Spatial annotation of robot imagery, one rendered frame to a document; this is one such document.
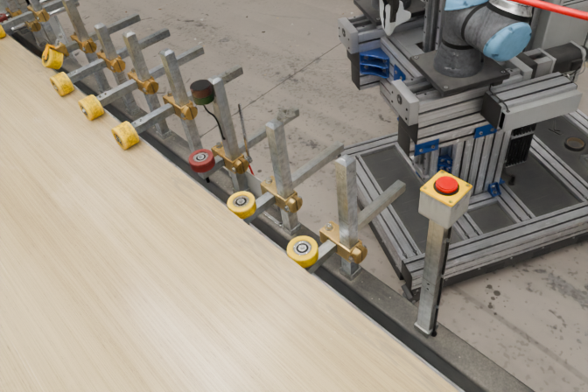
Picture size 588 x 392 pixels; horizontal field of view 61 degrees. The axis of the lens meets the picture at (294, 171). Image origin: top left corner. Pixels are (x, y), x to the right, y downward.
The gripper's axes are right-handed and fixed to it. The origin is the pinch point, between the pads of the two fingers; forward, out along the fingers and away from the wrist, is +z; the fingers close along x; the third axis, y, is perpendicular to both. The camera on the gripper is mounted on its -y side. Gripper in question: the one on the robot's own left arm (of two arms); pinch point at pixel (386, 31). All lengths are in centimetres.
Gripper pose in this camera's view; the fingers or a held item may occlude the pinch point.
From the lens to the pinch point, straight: 127.7
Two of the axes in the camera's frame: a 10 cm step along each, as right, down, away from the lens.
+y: 9.5, -2.7, 1.4
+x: -2.9, -6.3, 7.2
